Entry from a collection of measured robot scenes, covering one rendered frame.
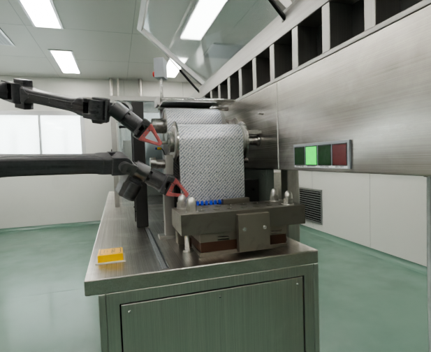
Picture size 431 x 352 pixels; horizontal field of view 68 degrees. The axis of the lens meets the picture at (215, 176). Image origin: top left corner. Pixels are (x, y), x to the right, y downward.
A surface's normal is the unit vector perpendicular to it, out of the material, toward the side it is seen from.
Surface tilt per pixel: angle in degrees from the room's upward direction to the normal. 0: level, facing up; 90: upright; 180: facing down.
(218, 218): 90
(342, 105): 90
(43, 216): 90
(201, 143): 90
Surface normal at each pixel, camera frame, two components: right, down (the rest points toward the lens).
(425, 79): -0.96, 0.05
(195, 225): 0.29, 0.04
